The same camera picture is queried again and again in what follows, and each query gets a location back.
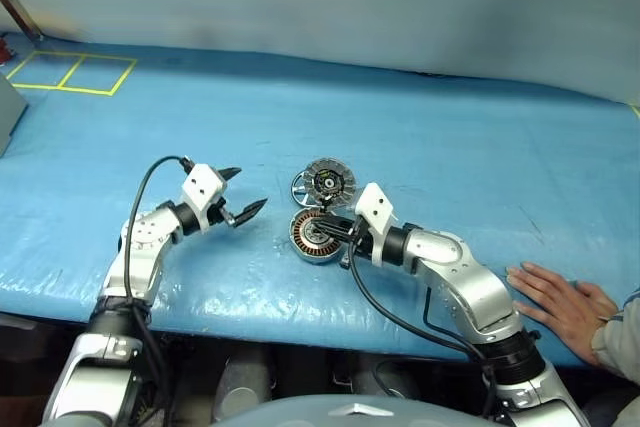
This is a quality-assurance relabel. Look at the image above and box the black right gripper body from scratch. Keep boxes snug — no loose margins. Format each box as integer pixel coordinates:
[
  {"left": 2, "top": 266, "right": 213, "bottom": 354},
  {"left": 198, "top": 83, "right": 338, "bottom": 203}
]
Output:
[{"left": 343, "top": 218, "right": 375, "bottom": 265}]

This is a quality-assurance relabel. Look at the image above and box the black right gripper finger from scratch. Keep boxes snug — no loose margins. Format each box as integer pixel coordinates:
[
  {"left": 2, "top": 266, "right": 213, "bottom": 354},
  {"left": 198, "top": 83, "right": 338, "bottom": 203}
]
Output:
[
  {"left": 313, "top": 216, "right": 357, "bottom": 232},
  {"left": 319, "top": 228, "right": 354, "bottom": 245}
]

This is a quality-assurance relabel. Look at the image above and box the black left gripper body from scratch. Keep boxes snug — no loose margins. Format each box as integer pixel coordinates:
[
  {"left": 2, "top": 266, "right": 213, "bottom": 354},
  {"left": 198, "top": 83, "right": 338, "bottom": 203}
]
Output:
[{"left": 207, "top": 198, "right": 237, "bottom": 231}]

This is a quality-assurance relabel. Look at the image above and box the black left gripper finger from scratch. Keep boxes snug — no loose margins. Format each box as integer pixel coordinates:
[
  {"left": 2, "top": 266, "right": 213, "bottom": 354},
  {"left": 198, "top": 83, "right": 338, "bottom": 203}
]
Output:
[
  {"left": 215, "top": 165, "right": 243, "bottom": 186},
  {"left": 230, "top": 197, "right": 271, "bottom": 229}
]

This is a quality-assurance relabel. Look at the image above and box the motor stator with copper windings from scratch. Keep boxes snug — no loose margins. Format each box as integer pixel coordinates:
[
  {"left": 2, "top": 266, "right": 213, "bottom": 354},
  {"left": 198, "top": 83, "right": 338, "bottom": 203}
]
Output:
[{"left": 288, "top": 209, "right": 351, "bottom": 265}]

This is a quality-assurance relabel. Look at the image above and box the grey motor rotor disc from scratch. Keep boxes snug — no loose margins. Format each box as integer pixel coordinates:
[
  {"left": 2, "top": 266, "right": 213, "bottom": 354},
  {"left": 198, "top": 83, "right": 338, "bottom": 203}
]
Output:
[{"left": 302, "top": 156, "right": 358, "bottom": 211}]

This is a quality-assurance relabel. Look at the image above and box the silver spoked motor rotor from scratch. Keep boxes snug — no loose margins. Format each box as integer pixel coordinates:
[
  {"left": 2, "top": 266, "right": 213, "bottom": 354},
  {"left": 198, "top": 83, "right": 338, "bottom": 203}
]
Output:
[{"left": 288, "top": 170, "right": 321, "bottom": 209}]

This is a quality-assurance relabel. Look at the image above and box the person's bare hand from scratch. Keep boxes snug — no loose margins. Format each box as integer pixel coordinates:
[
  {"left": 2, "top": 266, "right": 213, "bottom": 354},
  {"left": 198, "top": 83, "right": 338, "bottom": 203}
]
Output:
[{"left": 505, "top": 261, "right": 621, "bottom": 366}]

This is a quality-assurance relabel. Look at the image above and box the blue plastic table cover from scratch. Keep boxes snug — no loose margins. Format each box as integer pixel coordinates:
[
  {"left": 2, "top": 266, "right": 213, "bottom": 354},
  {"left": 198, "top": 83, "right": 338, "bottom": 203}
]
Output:
[{"left": 0, "top": 29, "right": 640, "bottom": 364}]

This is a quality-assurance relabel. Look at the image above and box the grey robot torso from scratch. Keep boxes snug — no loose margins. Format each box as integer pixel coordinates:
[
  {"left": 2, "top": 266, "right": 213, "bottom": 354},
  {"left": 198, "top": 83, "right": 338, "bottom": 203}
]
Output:
[{"left": 212, "top": 394, "right": 494, "bottom": 427}]

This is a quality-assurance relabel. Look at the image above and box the grey box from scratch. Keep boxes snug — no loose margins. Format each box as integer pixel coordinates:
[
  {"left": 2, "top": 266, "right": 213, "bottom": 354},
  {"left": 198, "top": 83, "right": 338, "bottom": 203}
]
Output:
[{"left": 0, "top": 74, "right": 30, "bottom": 158}]

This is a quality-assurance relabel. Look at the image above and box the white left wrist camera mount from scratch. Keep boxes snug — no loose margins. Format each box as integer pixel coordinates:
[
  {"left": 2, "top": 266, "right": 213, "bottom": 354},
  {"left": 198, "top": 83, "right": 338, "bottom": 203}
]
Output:
[{"left": 180, "top": 163, "right": 225, "bottom": 235}]

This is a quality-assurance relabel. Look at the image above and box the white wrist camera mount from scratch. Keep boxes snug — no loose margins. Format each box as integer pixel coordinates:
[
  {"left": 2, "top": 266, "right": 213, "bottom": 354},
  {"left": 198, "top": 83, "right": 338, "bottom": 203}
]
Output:
[
  {"left": 180, "top": 163, "right": 225, "bottom": 235},
  {"left": 352, "top": 182, "right": 399, "bottom": 268}
]

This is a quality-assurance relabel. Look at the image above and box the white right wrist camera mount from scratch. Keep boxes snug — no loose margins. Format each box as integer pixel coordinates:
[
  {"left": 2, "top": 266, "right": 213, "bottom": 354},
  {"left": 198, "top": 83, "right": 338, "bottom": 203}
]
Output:
[{"left": 352, "top": 182, "right": 399, "bottom": 268}]

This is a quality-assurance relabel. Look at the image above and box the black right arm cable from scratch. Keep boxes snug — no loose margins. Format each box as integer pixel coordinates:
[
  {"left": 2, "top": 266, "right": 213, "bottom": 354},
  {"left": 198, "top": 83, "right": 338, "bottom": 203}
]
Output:
[{"left": 348, "top": 241, "right": 502, "bottom": 419}]

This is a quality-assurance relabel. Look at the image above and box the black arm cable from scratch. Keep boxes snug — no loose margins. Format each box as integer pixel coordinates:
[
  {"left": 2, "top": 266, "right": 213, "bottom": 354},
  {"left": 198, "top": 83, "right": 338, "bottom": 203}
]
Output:
[
  {"left": 122, "top": 155, "right": 174, "bottom": 427},
  {"left": 348, "top": 241, "right": 502, "bottom": 419}
]

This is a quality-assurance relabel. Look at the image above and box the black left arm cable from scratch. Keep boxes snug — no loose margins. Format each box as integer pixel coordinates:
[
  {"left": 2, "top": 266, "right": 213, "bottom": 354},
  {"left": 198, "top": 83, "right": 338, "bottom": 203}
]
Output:
[{"left": 122, "top": 155, "right": 174, "bottom": 427}]

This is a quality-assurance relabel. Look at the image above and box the slanted metal frame post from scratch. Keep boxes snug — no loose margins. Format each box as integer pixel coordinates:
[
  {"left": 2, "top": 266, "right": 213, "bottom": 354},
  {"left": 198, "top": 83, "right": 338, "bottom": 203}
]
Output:
[{"left": 0, "top": 0, "right": 44, "bottom": 43}]

